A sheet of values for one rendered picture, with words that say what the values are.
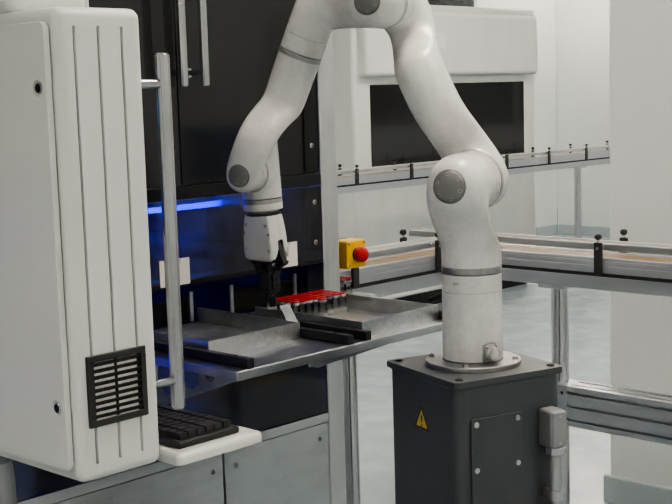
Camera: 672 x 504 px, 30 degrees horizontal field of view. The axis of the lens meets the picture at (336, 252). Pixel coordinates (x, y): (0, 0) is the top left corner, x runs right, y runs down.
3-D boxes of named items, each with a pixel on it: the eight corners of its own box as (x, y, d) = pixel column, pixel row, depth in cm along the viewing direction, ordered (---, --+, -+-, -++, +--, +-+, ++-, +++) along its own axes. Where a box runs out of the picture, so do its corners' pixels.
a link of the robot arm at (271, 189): (271, 200, 262) (287, 194, 270) (266, 137, 260) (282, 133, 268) (234, 201, 265) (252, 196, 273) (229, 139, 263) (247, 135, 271)
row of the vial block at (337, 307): (289, 321, 292) (288, 301, 292) (342, 310, 305) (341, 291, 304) (295, 322, 291) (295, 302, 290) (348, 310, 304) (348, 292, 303)
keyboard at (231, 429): (47, 414, 243) (46, 401, 243) (106, 400, 253) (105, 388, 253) (179, 449, 216) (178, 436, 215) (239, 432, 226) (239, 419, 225)
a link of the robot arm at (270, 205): (233, 199, 269) (235, 213, 269) (258, 201, 262) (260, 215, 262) (264, 194, 274) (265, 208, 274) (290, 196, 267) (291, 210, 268)
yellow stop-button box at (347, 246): (327, 267, 324) (326, 239, 324) (346, 264, 330) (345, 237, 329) (348, 269, 319) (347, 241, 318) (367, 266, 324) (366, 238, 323)
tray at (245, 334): (108, 339, 278) (107, 323, 277) (199, 321, 296) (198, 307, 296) (209, 358, 254) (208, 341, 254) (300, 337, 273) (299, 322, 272)
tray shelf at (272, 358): (90, 351, 274) (90, 343, 274) (315, 306, 324) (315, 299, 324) (237, 381, 241) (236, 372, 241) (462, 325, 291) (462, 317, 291)
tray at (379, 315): (255, 321, 294) (255, 306, 294) (332, 305, 313) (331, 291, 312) (362, 337, 271) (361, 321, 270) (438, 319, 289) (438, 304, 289)
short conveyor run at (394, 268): (316, 312, 326) (314, 252, 324) (274, 306, 337) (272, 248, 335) (476, 278, 375) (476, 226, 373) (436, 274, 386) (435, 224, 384)
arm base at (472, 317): (540, 365, 248) (539, 272, 246) (460, 378, 239) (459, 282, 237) (484, 349, 265) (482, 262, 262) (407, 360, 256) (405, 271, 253)
